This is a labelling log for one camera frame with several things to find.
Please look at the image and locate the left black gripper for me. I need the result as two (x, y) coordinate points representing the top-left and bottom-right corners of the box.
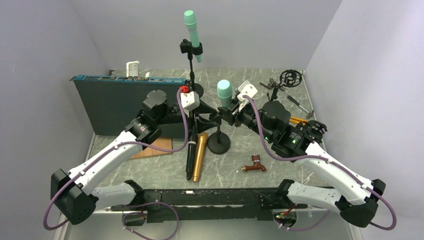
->
(156, 99), (219, 134)

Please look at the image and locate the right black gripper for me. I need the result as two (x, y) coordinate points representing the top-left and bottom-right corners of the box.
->
(218, 98), (274, 142)

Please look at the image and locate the gold microphone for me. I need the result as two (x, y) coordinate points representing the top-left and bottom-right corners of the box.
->
(192, 132), (209, 183)

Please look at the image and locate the round-base mic stand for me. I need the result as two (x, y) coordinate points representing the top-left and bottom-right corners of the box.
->
(207, 113), (231, 155)
(179, 39), (204, 98)

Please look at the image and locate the black microphone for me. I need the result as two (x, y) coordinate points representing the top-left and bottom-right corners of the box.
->
(185, 139), (197, 181)

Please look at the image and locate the black tripod shock-mount stand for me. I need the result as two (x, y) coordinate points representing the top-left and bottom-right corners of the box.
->
(267, 69), (303, 102)

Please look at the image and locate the mint green microphone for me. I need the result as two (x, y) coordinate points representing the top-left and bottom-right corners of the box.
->
(184, 10), (203, 63)
(216, 79), (233, 108)

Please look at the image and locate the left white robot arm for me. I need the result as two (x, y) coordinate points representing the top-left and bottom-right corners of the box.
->
(43, 90), (185, 230)

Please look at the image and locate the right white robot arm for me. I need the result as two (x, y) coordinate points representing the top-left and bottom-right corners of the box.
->
(218, 99), (386, 228)

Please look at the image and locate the wooden board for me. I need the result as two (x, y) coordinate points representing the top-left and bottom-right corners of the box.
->
(130, 138), (173, 160)

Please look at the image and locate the grey metal clamp tool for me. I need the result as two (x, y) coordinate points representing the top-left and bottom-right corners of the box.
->
(259, 81), (274, 90)

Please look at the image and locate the brown faucet tap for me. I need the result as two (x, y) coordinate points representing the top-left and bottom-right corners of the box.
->
(241, 154), (267, 172)

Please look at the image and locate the orange utility knife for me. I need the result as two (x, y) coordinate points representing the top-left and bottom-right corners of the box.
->
(289, 116), (308, 125)

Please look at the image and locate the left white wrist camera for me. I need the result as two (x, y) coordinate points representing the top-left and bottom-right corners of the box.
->
(179, 86), (200, 115)

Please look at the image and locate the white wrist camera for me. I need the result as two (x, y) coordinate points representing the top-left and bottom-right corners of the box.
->
(236, 80), (258, 112)
(179, 86), (200, 115)

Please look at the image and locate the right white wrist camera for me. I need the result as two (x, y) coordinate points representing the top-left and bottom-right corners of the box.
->
(236, 80), (258, 112)

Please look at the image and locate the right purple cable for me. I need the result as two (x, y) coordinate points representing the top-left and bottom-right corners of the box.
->
(242, 95), (398, 231)

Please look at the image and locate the purple cable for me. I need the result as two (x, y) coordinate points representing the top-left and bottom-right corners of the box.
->
(43, 88), (190, 231)
(242, 95), (398, 231)

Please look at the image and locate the black handled hammer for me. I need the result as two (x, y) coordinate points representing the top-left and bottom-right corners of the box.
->
(287, 95), (314, 119)

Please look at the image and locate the right shock-mount round stand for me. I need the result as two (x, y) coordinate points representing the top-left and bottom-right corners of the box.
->
(296, 120), (328, 144)

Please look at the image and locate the white plastic bracket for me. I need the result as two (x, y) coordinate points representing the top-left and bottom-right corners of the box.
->
(126, 61), (140, 77)

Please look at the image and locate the blue network switch box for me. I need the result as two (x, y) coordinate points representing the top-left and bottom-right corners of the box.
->
(71, 75), (189, 136)

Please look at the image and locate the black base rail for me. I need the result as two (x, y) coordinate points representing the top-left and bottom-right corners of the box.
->
(111, 187), (293, 223)

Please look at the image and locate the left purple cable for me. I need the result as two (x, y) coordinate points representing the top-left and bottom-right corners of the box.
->
(43, 88), (190, 231)

